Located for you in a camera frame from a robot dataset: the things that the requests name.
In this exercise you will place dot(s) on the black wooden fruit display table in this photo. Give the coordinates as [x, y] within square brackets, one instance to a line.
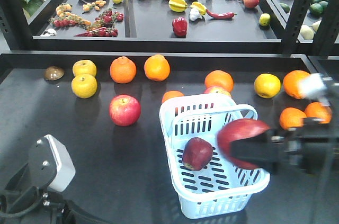
[121, 172]

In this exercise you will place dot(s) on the yellow grapefruit right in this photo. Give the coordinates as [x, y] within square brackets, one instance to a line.
[267, 85]

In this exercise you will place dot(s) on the large orange far right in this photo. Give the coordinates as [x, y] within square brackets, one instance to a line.
[291, 83]

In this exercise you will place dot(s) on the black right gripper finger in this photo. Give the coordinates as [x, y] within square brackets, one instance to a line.
[261, 151]

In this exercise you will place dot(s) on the yellow starfruit left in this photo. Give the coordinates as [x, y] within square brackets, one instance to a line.
[177, 5]

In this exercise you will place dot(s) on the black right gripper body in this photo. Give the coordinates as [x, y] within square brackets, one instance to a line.
[309, 148]

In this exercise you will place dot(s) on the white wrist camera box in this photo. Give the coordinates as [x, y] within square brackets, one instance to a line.
[50, 165]
[312, 87]

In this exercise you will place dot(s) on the red apple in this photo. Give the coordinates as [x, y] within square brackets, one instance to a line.
[124, 110]
[217, 90]
[197, 154]
[237, 130]

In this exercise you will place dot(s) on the yellow pear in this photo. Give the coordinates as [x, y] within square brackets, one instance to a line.
[84, 67]
[84, 85]

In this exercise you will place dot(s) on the black perforated rack post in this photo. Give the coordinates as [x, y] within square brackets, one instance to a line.
[325, 37]

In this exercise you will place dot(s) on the white garlic bulb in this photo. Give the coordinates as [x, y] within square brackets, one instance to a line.
[195, 14]

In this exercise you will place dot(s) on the red chili pepper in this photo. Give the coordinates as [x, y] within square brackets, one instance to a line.
[221, 16]

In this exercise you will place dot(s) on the small orange centre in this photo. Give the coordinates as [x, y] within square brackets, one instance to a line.
[171, 94]

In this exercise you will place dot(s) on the yellow pear back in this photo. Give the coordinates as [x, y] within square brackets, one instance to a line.
[84, 67]

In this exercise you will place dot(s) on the brown mushroom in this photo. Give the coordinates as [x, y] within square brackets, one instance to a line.
[53, 73]

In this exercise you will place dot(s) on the red bell pepper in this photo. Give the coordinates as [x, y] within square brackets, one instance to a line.
[180, 26]

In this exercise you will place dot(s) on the orange right front left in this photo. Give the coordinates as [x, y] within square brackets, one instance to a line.
[291, 117]

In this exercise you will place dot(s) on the orange back left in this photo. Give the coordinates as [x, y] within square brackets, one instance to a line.
[123, 70]

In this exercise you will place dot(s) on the yellow pear front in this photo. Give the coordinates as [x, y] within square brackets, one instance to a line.
[84, 85]

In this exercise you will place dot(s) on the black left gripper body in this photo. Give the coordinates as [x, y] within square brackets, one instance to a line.
[23, 202]

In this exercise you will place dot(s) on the orange beside centre apple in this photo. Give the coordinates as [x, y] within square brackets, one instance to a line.
[219, 78]

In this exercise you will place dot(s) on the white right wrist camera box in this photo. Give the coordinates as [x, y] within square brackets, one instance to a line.
[312, 87]

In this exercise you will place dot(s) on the black back display tray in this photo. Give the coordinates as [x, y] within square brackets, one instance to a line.
[257, 27]

